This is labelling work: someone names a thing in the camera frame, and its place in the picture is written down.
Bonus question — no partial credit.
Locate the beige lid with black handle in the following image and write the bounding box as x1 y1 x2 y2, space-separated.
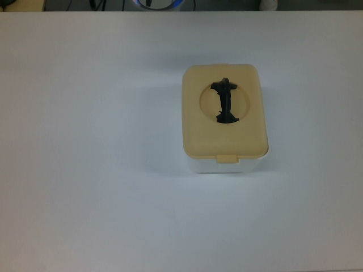
181 62 269 164

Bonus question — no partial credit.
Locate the white plastic tool case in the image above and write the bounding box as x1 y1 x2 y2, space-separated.
185 147 269 174

